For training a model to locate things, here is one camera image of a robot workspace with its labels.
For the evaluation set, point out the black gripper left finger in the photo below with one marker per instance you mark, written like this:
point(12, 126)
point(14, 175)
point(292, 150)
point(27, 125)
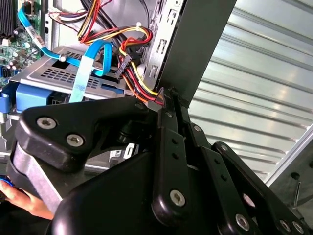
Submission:
point(53, 132)

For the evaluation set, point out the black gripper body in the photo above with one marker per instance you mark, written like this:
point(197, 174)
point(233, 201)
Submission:
point(110, 208)

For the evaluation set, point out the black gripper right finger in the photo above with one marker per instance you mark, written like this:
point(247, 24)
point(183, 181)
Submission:
point(234, 176)

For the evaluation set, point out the hard disk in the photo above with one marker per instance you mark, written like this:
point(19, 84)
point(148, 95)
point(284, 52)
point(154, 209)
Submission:
point(31, 96)

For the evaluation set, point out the person's hand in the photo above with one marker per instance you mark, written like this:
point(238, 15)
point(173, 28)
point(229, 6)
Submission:
point(22, 198)

